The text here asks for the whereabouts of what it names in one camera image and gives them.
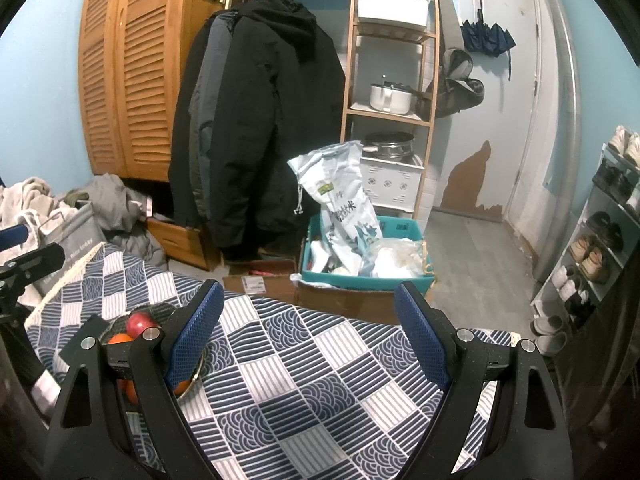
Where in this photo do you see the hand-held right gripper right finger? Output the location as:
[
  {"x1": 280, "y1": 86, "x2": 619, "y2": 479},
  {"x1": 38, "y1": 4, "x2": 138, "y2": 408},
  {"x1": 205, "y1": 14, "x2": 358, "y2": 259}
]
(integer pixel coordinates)
[{"x1": 394, "y1": 281, "x2": 573, "y2": 480}]

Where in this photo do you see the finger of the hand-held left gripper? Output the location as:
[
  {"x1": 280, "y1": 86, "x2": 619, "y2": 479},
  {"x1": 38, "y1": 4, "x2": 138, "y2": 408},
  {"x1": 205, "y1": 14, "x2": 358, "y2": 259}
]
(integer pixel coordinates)
[
  {"x1": 0, "y1": 224, "x2": 29, "y2": 252},
  {"x1": 0, "y1": 242, "x2": 67, "y2": 286}
]

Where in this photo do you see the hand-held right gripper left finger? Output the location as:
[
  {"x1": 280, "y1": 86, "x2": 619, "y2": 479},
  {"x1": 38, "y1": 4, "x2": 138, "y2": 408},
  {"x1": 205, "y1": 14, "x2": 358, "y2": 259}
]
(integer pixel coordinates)
[{"x1": 42, "y1": 280, "x2": 226, "y2": 480}]

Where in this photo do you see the dark green glass plate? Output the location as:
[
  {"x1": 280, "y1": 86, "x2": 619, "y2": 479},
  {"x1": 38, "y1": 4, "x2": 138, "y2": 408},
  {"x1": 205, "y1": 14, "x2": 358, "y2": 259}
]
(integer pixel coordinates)
[{"x1": 97, "y1": 302, "x2": 206, "y2": 401}]

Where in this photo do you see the red apple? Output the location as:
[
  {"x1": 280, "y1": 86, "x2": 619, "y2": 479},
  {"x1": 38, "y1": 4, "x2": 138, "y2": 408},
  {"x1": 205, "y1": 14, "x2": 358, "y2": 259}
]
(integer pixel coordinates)
[{"x1": 125, "y1": 312, "x2": 161, "y2": 338}]

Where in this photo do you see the grey tote bag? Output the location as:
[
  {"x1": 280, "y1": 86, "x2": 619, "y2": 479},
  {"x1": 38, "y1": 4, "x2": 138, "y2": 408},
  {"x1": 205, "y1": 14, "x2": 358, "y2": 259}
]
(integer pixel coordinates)
[{"x1": 32, "y1": 202, "x2": 108, "y2": 296}]

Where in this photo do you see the large cardboard box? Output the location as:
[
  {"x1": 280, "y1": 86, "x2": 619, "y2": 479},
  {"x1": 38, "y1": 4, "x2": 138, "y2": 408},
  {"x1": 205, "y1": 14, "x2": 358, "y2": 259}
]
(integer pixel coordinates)
[{"x1": 295, "y1": 240, "x2": 436, "y2": 326}]

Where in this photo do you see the clear plastic bag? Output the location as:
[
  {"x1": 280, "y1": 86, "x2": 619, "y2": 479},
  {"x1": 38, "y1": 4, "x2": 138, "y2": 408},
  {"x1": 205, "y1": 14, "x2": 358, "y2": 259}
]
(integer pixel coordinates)
[{"x1": 357, "y1": 237, "x2": 432, "y2": 280}]

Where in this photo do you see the teal plastic basket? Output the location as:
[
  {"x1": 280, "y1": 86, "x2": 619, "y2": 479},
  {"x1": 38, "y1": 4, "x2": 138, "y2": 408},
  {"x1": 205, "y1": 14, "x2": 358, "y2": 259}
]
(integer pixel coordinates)
[{"x1": 301, "y1": 214, "x2": 436, "y2": 297}]

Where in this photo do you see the cardboard box with red label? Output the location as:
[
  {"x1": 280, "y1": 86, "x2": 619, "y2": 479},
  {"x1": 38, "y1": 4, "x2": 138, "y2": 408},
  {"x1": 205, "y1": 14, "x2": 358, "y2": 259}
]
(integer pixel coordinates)
[{"x1": 222, "y1": 259, "x2": 301, "y2": 306}]

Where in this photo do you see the grey clothes pile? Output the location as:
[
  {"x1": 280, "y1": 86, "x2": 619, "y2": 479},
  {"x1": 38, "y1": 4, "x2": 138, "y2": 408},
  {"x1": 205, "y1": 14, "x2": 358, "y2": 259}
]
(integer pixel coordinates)
[{"x1": 65, "y1": 174, "x2": 168, "y2": 267}]

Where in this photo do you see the wooden drawer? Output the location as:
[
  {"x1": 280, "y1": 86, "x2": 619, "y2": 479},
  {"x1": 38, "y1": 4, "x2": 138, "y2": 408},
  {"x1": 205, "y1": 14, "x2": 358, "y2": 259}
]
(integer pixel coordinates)
[{"x1": 146, "y1": 217, "x2": 221, "y2": 271}]

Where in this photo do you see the blue patterned tablecloth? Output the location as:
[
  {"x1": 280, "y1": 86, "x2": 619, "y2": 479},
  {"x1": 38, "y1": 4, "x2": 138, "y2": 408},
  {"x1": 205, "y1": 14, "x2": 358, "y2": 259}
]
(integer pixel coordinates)
[{"x1": 24, "y1": 242, "x2": 521, "y2": 480}]

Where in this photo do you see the white rice bag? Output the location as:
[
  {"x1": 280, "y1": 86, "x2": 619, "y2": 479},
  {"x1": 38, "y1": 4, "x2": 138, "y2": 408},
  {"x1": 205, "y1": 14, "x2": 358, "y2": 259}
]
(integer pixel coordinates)
[{"x1": 287, "y1": 140, "x2": 383, "y2": 273}]

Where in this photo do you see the white lattice basket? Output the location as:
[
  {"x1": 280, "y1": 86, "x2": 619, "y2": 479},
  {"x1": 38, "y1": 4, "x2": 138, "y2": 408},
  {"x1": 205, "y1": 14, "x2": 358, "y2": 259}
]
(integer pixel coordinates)
[{"x1": 360, "y1": 155, "x2": 425, "y2": 208}]

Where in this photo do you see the white shoe rack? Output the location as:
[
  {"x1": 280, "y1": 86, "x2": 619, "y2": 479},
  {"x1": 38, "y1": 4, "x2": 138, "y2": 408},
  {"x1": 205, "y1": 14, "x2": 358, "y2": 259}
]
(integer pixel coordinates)
[{"x1": 530, "y1": 125, "x2": 640, "y2": 356}]

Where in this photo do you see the group of shoes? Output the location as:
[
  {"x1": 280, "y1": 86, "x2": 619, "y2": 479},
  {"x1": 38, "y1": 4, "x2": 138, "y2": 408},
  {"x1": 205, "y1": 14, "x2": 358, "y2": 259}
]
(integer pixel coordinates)
[{"x1": 532, "y1": 125, "x2": 640, "y2": 356}]

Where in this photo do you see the steel pot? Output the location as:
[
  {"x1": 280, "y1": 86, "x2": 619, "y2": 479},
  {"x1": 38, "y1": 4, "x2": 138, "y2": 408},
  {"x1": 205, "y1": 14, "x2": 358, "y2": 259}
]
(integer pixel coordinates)
[{"x1": 362, "y1": 131, "x2": 416, "y2": 161}]

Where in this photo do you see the black jacket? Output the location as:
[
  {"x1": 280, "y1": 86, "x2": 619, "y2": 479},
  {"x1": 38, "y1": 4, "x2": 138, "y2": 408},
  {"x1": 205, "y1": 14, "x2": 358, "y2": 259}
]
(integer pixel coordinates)
[{"x1": 167, "y1": 15, "x2": 216, "y2": 228}]

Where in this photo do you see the wooden louvered wardrobe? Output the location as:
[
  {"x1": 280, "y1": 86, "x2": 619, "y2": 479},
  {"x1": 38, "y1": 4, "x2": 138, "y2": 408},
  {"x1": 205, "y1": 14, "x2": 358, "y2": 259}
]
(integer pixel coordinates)
[{"x1": 77, "y1": 0, "x2": 226, "y2": 186}]

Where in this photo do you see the white cooking pot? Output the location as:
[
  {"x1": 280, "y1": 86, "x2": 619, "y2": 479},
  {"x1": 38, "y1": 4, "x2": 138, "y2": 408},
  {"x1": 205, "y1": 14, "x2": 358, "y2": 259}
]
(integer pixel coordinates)
[{"x1": 369, "y1": 75, "x2": 418, "y2": 113}]

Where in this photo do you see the olive hanging bag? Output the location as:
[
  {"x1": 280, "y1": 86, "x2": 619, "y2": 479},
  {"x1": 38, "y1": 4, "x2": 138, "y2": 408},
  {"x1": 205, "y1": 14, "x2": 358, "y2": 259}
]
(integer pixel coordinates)
[{"x1": 417, "y1": 77, "x2": 486, "y2": 118}]

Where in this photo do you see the grey jacket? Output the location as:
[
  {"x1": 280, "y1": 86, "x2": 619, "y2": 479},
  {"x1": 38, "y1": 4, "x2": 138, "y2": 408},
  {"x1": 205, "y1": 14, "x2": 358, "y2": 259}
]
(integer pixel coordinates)
[{"x1": 187, "y1": 12, "x2": 236, "y2": 221}]

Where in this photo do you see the black hooded coat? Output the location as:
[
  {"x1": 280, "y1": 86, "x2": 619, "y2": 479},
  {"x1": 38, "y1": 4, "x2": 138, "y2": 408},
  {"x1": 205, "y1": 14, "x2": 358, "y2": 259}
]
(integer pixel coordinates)
[{"x1": 215, "y1": 0, "x2": 347, "y2": 261}]

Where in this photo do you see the white door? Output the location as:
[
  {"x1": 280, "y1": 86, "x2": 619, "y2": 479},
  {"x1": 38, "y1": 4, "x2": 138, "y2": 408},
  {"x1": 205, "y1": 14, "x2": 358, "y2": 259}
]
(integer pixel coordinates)
[{"x1": 432, "y1": 0, "x2": 543, "y2": 223}]

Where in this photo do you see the silver pipe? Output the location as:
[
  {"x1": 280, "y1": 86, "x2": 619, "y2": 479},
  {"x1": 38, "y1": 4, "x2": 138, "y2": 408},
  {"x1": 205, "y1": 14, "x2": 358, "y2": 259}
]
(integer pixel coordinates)
[{"x1": 532, "y1": 0, "x2": 583, "y2": 283}]

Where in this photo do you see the grey hanging bag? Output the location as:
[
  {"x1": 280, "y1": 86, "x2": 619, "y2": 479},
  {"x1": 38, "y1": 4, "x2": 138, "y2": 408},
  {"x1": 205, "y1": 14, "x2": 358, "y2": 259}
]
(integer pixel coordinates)
[{"x1": 440, "y1": 47, "x2": 475, "y2": 81}]

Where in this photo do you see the wooden shelf rack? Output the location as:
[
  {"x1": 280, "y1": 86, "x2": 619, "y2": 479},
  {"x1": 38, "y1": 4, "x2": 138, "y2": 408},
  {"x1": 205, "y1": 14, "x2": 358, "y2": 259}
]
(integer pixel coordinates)
[{"x1": 340, "y1": 0, "x2": 441, "y2": 221}]

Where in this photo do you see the dark blue umbrella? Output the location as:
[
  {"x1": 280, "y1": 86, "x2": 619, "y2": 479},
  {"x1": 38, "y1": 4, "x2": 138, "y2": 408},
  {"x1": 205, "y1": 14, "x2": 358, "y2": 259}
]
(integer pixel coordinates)
[{"x1": 460, "y1": 19, "x2": 517, "y2": 81}]

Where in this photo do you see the white storage bin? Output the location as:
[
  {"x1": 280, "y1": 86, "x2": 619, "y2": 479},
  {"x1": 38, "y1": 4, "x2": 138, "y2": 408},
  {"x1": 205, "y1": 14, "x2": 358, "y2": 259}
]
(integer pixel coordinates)
[{"x1": 356, "y1": 0, "x2": 431, "y2": 31}]

